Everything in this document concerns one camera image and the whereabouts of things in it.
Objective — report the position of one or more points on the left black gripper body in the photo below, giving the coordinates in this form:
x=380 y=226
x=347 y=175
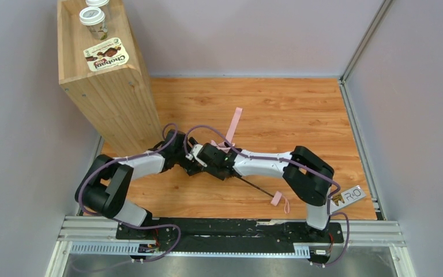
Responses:
x=185 y=166

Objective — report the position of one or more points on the pink folding umbrella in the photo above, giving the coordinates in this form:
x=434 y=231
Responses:
x=278 y=196

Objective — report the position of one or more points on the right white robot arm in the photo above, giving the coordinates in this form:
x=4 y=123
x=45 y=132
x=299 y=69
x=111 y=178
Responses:
x=309 y=177

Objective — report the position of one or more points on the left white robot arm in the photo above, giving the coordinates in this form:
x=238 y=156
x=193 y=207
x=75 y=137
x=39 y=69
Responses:
x=104 y=188

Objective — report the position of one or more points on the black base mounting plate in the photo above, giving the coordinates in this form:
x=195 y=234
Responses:
x=231 y=234

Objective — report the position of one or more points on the wooden shelf box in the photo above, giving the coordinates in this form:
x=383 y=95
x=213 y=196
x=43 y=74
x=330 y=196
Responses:
x=117 y=101

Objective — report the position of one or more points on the Chobani yogurt container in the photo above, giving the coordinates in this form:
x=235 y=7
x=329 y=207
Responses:
x=107 y=54

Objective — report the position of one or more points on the white logo label plate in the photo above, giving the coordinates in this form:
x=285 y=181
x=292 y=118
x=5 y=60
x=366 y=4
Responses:
x=346 y=198

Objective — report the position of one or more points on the paper cup with white lid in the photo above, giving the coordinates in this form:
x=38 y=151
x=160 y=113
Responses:
x=95 y=21

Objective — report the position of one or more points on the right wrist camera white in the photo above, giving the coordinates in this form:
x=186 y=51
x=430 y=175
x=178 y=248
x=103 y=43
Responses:
x=194 y=154

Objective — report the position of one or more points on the white slotted cable duct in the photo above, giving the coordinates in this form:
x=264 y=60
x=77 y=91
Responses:
x=138 y=249

